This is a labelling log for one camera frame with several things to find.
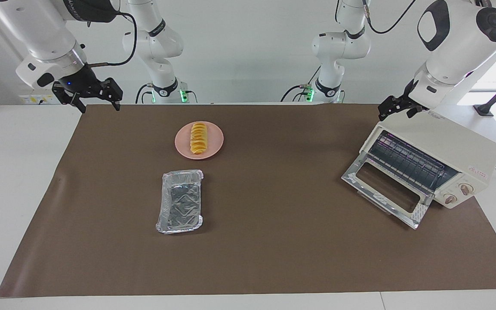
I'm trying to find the golden ridged bread loaf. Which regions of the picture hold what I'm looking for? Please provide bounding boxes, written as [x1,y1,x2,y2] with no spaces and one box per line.
[189,122,209,155]

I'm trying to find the aluminium foil baking tray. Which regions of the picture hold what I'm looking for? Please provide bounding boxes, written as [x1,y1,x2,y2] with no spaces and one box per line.
[156,170,204,235]

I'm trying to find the cream toaster oven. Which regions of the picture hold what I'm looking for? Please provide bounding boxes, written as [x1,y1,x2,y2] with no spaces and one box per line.
[342,110,496,229]

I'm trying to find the glass oven door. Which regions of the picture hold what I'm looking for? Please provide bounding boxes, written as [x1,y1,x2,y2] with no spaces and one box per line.
[342,151,436,229]

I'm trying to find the white power strip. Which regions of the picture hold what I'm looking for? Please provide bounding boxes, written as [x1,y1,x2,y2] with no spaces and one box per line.
[20,95,55,105]

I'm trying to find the pink round plate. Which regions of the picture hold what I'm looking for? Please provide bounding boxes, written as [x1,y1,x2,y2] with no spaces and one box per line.
[175,121,225,160]

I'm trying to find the brown table mat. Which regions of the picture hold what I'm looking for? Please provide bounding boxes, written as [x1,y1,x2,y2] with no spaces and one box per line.
[0,103,496,298]

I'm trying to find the black right base cable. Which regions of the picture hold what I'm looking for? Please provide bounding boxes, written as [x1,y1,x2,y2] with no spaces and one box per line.
[135,83,156,104]

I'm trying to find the black base cable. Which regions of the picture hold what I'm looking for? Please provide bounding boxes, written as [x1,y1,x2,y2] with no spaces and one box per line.
[135,83,156,104]
[280,67,323,103]

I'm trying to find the metal oven wire rack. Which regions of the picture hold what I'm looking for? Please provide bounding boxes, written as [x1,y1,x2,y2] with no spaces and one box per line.
[368,131,460,192]

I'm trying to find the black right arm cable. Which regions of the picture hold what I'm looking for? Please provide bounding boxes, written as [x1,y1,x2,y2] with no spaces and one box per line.
[86,11,139,68]

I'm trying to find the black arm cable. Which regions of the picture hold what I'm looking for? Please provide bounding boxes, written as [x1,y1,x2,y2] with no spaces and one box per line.
[362,0,417,35]
[86,11,139,68]

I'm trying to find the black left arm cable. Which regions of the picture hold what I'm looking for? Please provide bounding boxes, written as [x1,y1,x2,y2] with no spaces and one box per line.
[362,0,417,35]

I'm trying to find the black left base cable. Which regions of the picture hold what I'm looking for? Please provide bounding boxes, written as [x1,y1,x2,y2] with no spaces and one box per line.
[280,67,323,103]

